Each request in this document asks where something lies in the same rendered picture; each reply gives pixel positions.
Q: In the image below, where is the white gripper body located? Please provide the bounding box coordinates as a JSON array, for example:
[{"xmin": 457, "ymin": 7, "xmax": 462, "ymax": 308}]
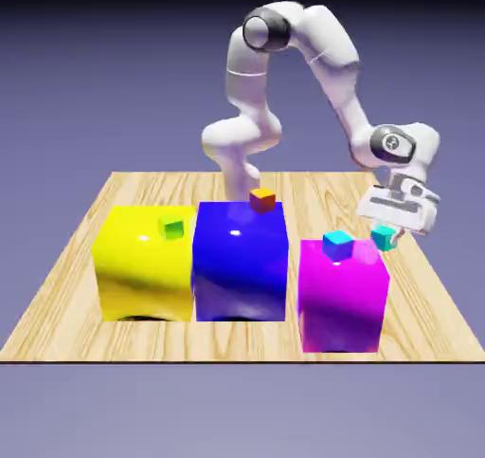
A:
[{"xmin": 355, "ymin": 184, "xmax": 438, "ymax": 236}]

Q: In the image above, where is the large yellow box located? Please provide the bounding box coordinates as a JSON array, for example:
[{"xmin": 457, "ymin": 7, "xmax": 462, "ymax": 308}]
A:
[{"xmin": 90, "ymin": 204, "xmax": 197, "ymax": 322}]

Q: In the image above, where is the large magenta box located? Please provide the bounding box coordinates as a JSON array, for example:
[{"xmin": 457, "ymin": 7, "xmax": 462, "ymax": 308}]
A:
[{"xmin": 297, "ymin": 237, "xmax": 391, "ymax": 354}]

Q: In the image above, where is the large blue box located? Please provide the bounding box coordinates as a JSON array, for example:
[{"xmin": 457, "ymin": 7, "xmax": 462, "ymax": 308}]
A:
[{"xmin": 191, "ymin": 200, "xmax": 289, "ymax": 322}]

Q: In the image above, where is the small green cube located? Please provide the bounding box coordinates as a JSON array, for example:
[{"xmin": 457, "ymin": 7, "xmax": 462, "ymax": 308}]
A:
[{"xmin": 158, "ymin": 215, "xmax": 185, "ymax": 241}]

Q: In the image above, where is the small cyan cube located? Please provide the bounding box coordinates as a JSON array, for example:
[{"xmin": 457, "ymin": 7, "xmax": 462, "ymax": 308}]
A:
[{"xmin": 322, "ymin": 229, "xmax": 356, "ymax": 262}]

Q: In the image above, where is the small orange cube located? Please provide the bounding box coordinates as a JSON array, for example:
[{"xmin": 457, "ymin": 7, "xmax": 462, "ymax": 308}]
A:
[{"xmin": 249, "ymin": 187, "xmax": 277, "ymax": 215}]

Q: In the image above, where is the small teal cube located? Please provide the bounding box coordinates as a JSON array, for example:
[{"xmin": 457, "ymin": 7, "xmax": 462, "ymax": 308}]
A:
[{"xmin": 369, "ymin": 225, "xmax": 398, "ymax": 253}]

